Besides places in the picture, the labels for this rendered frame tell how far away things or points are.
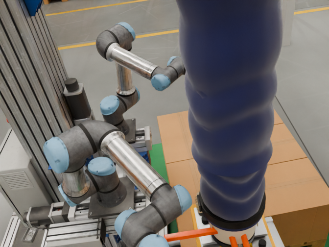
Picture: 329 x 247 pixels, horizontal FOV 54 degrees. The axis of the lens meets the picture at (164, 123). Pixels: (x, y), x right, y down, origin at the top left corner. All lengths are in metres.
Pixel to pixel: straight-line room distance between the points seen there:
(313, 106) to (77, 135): 3.16
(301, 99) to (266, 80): 3.23
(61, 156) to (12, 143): 0.85
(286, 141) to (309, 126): 1.06
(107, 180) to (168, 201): 0.64
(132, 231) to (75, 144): 0.37
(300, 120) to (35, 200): 2.74
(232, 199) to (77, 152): 0.51
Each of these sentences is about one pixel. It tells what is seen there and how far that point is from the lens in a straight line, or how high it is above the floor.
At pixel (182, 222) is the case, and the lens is 1.61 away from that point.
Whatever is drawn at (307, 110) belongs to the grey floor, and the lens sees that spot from 3.84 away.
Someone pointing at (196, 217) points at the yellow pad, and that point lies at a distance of 1.40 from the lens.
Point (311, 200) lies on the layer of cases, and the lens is 2.26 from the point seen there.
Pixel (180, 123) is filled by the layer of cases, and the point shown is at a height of 0.54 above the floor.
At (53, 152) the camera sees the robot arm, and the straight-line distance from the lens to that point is 1.09.
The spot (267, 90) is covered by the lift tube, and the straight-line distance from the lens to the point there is 0.78.
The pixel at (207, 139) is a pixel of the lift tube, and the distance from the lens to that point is 0.85.
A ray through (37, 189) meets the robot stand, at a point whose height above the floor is 1.07.
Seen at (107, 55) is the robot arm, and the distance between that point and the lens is 1.60.
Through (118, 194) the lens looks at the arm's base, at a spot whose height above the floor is 1.08.
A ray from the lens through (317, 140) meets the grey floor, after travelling 3.48.
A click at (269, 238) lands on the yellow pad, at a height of 1.13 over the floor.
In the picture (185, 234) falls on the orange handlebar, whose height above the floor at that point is 1.25.
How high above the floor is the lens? 2.29
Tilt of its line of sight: 39 degrees down
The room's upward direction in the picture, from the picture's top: 10 degrees counter-clockwise
